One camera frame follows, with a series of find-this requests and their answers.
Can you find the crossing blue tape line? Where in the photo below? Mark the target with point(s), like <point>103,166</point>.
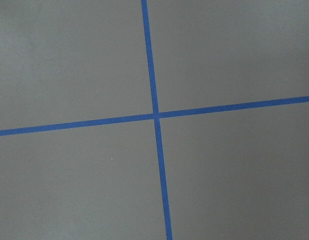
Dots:
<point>151,116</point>

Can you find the long blue tape line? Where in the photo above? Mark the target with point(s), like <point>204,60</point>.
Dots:
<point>156,121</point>

